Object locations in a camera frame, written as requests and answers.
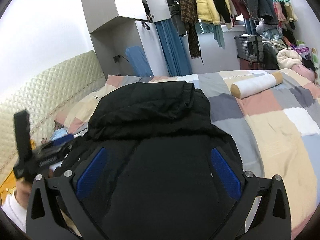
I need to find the black puffer jacket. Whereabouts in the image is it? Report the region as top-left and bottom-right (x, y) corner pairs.
(55, 81), (242, 239)

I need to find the yellow cartoon pillow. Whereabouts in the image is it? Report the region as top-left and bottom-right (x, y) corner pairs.
(0, 139), (37, 205)

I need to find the patchwork pillow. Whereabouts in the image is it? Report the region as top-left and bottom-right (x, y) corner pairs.
(54, 89), (111, 134)

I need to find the cream quilted headboard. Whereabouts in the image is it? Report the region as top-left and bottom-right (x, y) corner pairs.
(1, 51), (106, 181)

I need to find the patchwork checkered quilt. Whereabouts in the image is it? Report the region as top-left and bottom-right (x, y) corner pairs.
(53, 69), (320, 239)

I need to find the white cylindrical bolster pillow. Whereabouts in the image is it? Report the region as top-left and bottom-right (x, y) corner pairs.
(230, 72), (283, 99)

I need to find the blue curtain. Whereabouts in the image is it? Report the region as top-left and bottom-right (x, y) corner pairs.
(155, 20), (193, 76)

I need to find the grey ribbed suitcase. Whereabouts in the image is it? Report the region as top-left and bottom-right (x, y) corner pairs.
(234, 34), (264, 63)

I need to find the blue folded board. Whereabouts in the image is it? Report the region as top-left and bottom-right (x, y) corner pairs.
(125, 46), (153, 77)

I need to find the cream plush blanket pile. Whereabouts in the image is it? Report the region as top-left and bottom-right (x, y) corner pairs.
(277, 48), (302, 69)

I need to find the yellow fleece jacket hanging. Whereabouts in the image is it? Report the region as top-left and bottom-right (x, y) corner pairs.
(196, 0), (225, 25)

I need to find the plaid scarf hanging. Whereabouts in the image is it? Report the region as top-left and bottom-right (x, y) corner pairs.
(178, 0), (201, 59)

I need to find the black coat hanging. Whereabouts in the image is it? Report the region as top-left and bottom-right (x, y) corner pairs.
(203, 0), (233, 30)

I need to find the dark grey jacket hanging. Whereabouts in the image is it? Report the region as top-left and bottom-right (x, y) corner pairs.
(167, 0), (187, 37)

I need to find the black wall charger with cable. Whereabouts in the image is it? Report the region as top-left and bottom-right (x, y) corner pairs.
(113, 55), (129, 63)

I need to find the grey wall cabinet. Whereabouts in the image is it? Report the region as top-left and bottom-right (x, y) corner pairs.
(81, 0), (170, 34)

